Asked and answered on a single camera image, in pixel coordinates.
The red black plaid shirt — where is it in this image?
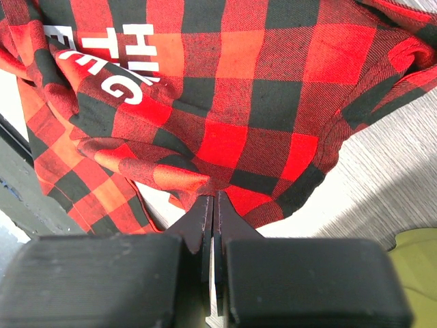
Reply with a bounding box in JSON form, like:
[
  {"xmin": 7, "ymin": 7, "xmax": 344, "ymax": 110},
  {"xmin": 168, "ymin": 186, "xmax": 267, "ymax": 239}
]
[{"xmin": 1, "ymin": 1, "xmax": 436, "ymax": 234}]

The green laundry basket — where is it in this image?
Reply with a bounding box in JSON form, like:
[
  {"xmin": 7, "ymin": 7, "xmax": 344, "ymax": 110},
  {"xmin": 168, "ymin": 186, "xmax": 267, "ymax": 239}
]
[{"xmin": 389, "ymin": 228, "xmax": 436, "ymax": 328}]

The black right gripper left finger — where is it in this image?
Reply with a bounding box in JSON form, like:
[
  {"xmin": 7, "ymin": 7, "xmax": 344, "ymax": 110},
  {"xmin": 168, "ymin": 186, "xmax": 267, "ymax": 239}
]
[{"xmin": 1, "ymin": 197, "xmax": 214, "ymax": 327}]

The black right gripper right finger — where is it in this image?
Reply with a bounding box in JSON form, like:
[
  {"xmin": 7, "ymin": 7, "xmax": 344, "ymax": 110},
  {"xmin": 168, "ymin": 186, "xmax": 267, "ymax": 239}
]
[{"xmin": 213, "ymin": 192, "xmax": 414, "ymax": 327}]

